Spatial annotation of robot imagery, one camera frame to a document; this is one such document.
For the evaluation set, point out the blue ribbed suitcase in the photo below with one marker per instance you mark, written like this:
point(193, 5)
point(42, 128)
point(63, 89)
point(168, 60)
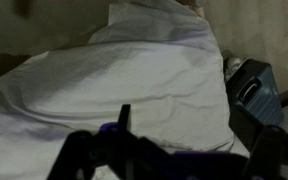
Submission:
point(257, 96)

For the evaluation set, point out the white mattress sheet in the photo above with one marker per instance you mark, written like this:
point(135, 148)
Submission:
point(20, 146)

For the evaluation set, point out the white duvet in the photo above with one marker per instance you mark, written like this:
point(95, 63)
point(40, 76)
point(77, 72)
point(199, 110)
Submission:
point(144, 83)

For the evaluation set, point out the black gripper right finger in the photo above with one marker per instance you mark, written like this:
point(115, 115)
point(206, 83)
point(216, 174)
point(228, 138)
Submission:
point(277, 153)

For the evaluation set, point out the white sneaker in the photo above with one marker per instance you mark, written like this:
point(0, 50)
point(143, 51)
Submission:
point(233, 66)

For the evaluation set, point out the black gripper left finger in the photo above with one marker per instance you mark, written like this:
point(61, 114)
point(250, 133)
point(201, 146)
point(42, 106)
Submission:
point(84, 153)

